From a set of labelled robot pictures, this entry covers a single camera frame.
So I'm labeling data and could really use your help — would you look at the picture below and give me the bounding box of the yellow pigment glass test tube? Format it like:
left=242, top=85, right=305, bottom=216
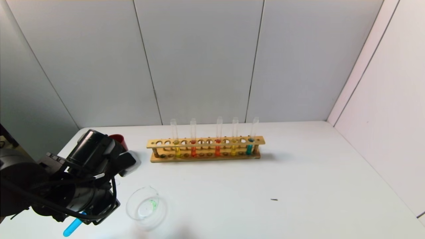
left=230, top=117, right=239, bottom=156
left=170, top=119, right=181, bottom=157

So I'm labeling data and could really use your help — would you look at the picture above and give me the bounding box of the blue pigment glass test tube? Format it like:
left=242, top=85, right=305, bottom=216
left=246, top=117, right=259, bottom=156
left=63, top=211, right=87, bottom=237

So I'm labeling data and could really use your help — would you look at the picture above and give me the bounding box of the orange pigment glass test tube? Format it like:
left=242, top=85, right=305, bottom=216
left=190, top=118, right=197, bottom=158
left=215, top=117, right=223, bottom=157

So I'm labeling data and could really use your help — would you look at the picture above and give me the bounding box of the wooden test tube rack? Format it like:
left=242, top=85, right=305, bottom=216
left=147, top=135, right=266, bottom=163

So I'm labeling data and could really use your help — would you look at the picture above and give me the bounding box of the glass beaker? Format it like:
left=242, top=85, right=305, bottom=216
left=126, top=186, right=160, bottom=221

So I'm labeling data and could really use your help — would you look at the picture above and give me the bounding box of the dark red plastic cup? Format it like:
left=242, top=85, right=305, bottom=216
left=108, top=134, right=128, bottom=152

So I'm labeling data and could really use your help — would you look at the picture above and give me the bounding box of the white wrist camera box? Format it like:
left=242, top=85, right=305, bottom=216
left=119, top=150, right=141, bottom=177

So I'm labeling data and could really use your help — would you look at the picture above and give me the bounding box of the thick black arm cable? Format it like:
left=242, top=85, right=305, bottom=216
left=0, top=176, right=117, bottom=221

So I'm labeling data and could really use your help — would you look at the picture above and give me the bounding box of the thin cable with silver plug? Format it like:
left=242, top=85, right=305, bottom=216
left=50, top=173, right=106, bottom=186

